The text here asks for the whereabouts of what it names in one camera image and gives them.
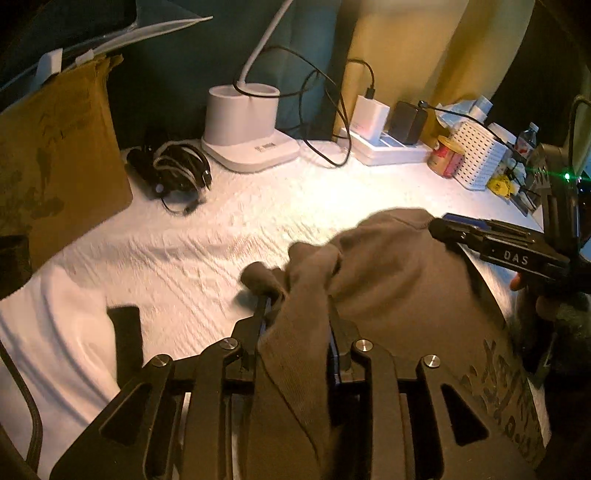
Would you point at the white lidded jar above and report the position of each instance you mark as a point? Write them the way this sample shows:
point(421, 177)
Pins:
point(501, 131)

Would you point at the wide yellow curtain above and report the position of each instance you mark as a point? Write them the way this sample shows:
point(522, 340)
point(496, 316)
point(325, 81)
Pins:
point(415, 55)

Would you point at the red can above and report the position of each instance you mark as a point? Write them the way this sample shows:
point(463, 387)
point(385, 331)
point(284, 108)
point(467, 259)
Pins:
point(445, 159)

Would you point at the black charger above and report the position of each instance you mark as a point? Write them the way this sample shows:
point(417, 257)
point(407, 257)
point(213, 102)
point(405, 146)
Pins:
point(406, 122)

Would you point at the black fabric band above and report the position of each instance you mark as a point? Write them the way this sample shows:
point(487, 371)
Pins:
point(14, 265)

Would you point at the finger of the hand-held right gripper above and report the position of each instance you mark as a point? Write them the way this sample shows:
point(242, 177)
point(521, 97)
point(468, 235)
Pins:
point(450, 233)
point(461, 218)

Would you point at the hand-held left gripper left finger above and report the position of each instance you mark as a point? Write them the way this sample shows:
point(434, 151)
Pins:
point(261, 318)

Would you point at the person's right hand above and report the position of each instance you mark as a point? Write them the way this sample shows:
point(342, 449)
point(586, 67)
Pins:
point(547, 309)

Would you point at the brown cardboard box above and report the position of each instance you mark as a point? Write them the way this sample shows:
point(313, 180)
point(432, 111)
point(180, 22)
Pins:
point(60, 161)

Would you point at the yellow packet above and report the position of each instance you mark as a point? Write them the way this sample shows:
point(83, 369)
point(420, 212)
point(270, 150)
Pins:
point(501, 184)

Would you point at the grey-capped bottle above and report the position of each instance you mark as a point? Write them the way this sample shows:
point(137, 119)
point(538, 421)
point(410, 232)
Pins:
point(481, 108)

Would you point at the tablet screen in plastic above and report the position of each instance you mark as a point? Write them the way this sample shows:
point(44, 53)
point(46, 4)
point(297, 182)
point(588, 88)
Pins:
point(152, 27)

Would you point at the white perforated basket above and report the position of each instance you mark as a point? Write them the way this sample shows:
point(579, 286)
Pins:
point(475, 154)

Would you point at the crumpled white tissue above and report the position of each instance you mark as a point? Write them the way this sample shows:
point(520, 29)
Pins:
point(455, 115)

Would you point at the white textured table cover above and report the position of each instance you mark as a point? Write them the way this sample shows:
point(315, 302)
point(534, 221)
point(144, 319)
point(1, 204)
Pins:
point(231, 217)

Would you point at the white desk lamp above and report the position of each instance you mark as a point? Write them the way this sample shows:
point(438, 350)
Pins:
point(240, 115)

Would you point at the white power strip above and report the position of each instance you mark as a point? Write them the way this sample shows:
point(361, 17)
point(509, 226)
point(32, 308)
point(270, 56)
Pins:
point(397, 154)

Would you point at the brown t-shirt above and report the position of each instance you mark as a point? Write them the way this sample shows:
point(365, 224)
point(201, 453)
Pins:
point(392, 277)

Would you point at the white cloth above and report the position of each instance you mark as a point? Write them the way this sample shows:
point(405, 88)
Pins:
point(55, 323)

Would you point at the clear plastic water bottle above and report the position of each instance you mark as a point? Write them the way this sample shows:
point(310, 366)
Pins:
point(526, 138)

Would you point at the white charger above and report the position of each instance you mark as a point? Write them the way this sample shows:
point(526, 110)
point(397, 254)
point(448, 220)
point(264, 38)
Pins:
point(369, 117)

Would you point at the wide teal curtain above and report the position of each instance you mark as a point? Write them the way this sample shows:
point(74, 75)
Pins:
point(184, 69)

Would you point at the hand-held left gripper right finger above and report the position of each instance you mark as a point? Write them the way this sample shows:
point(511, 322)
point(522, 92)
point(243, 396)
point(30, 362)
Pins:
point(335, 364)

